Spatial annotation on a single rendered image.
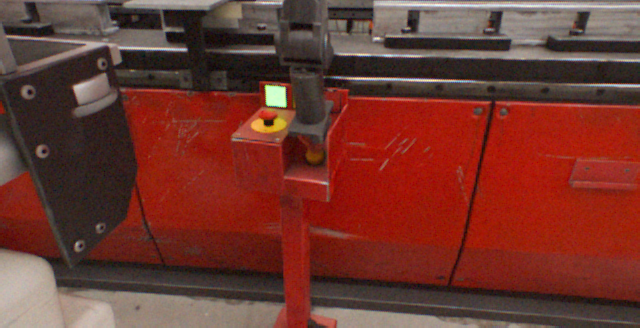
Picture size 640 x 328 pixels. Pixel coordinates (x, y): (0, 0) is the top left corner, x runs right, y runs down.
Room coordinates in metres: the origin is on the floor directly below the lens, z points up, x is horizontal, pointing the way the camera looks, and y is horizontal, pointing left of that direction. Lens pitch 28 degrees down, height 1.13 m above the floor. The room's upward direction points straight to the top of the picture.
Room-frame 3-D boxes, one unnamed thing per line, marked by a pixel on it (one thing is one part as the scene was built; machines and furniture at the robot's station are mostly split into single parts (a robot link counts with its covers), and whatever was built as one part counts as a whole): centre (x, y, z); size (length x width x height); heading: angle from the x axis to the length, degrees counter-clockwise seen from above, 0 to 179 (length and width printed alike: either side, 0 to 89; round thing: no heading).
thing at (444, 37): (1.02, -0.31, 0.89); 0.30 x 0.05 x 0.03; 84
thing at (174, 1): (0.99, 0.30, 1.00); 0.26 x 0.18 x 0.01; 174
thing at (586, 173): (0.88, -0.72, 0.59); 0.15 x 0.02 x 0.07; 84
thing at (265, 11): (1.13, 0.23, 0.92); 0.39 x 0.06 x 0.10; 84
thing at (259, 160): (0.76, 0.06, 0.75); 0.20 x 0.16 x 0.18; 74
